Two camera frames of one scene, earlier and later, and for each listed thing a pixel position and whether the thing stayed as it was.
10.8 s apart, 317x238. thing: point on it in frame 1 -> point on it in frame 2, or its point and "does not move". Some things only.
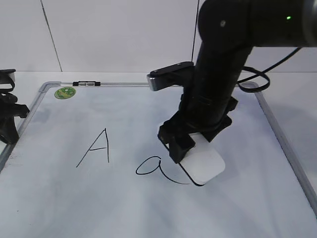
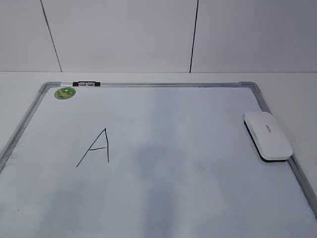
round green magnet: x=65 y=92 does not move
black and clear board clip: x=86 y=83 does not move
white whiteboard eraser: x=202 y=163 -> x=268 y=138
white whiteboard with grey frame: x=88 y=163 does not move
